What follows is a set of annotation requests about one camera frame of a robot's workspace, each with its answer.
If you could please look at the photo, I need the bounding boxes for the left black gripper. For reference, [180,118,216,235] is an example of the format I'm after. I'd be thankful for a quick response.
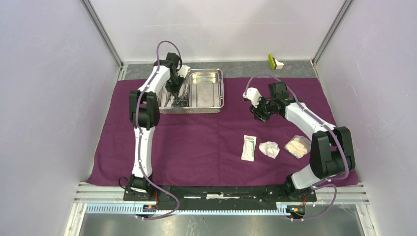
[165,73,185,98]

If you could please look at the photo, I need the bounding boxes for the white sterile packet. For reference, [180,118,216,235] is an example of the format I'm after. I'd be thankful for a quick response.
[241,135,257,162]

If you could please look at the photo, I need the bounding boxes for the metal instrument tray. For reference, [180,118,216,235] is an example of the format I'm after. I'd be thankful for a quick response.
[158,68,225,114]

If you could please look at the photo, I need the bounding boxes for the white gauze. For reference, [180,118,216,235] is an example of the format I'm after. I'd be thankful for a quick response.
[259,141,280,159]

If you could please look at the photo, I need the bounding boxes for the purple cloth wrap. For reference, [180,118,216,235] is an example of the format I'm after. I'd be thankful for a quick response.
[87,77,359,187]

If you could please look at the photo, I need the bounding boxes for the beige gauze roll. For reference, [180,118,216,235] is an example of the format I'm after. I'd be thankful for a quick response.
[284,135,311,159]

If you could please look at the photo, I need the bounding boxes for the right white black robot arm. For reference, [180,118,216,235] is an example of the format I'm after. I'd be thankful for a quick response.
[243,81,356,201]

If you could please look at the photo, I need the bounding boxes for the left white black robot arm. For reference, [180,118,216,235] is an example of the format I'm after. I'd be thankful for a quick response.
[123,53,185,201]

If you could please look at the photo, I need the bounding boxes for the steel surgical scissors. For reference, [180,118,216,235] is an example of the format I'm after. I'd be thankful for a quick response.
[173,85,189,108]

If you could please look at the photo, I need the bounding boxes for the steel forceps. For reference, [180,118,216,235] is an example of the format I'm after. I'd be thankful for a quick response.
[161,90,175,108]

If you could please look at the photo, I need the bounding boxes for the yellow green white object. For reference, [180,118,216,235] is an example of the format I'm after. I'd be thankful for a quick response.
[268,54,284,70]

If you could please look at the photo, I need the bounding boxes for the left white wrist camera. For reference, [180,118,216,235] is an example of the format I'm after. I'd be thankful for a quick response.
[178,65,191,78]

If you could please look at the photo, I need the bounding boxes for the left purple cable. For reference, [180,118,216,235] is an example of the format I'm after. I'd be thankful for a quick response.
[134,40,183,221]

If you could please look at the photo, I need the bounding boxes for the purple cable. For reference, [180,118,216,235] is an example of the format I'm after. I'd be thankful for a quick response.
[243,73,351,222]
[134,40,183,221]

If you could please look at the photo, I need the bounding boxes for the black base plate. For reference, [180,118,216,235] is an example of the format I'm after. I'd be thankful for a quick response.
[123,184,317,210]

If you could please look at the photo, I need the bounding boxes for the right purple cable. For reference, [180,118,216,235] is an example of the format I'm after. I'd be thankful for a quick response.
[243,73,351,222]

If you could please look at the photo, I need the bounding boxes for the aluminium frame rail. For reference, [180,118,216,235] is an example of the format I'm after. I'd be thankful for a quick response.
[64,182,379,236]

